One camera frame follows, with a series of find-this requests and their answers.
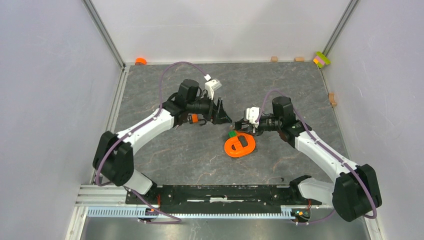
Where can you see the white toothed cable duct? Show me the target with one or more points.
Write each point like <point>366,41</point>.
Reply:
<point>145,213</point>

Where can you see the wooden arch piece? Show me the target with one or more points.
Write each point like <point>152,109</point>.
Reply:
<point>332,100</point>

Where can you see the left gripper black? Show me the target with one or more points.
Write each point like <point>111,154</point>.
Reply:
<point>217,114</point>

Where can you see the orange ring toy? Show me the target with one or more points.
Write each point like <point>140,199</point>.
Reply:
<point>240,146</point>

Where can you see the green toy brick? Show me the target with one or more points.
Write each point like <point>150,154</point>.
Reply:
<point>232,134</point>

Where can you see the green pink brick stack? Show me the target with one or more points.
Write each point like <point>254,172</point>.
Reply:
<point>320,60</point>

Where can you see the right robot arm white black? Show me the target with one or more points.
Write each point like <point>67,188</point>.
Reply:
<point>354,189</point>

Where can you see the orange black padlock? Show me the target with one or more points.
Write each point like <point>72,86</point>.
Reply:
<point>193,118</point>

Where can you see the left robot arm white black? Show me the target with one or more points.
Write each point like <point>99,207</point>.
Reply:
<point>114,157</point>

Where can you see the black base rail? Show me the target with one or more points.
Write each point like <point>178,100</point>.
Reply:
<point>225,199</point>

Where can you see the wooden block left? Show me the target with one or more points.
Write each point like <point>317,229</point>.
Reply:
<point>274,59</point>

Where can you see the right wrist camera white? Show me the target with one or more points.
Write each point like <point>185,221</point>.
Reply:
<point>252,116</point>

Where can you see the orange cap at wall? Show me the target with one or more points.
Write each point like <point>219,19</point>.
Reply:
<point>140,61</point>

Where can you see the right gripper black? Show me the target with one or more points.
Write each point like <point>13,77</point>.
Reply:
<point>251,129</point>

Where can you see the black cable loop lock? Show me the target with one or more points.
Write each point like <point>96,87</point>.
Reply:
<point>240,124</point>

